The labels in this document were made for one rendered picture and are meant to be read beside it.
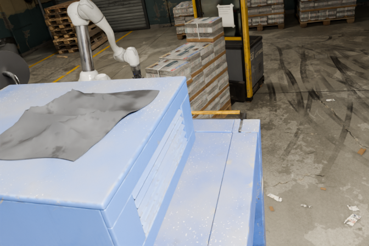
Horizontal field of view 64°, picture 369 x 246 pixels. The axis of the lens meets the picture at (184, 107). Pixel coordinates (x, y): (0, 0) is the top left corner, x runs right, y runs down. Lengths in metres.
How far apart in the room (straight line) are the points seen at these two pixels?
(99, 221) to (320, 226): 2.35
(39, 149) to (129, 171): 0.19
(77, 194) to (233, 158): 0.43
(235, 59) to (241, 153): 3.57
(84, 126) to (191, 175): 0.30
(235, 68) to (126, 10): 6.72
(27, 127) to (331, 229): 2.37
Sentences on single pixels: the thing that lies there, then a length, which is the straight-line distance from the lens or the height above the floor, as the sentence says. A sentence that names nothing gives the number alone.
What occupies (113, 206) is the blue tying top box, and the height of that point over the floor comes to 1.72.
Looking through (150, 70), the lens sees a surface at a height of 1.05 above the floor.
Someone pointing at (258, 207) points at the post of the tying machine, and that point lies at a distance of 1.08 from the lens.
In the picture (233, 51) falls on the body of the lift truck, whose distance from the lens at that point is 4.29.
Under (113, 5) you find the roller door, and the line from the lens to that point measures 10.71.
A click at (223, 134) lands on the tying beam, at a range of 0.89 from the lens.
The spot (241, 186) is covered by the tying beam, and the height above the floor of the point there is 1.55.
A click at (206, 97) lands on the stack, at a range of 3.51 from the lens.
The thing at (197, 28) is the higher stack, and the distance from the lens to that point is 3.63.
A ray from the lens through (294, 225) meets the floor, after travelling 2.68.
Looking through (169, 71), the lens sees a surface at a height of 1.06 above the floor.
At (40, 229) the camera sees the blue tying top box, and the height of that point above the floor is 1.68.
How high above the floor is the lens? 2.03
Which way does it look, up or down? 27 degrees down
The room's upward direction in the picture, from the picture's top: 10 degrees counter-clockwise
